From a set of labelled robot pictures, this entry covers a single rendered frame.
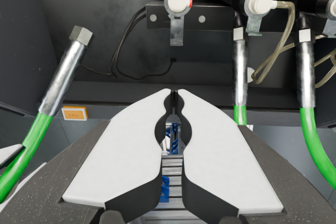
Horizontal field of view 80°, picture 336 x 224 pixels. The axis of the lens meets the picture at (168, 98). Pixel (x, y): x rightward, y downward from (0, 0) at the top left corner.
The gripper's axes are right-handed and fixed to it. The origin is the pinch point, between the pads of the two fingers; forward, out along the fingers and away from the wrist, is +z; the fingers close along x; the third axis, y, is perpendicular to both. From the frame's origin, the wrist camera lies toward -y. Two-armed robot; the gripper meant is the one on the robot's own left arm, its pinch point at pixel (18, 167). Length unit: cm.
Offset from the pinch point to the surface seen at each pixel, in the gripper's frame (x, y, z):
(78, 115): -4.9, 26.7, 7.8
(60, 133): -35, 173, -5
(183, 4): 1.7, -6.4, 19.7
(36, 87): -16.3, 28.6, 7.0
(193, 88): 12.0, 25.0, 30.8
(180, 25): 2.5, -3.8, 19.7
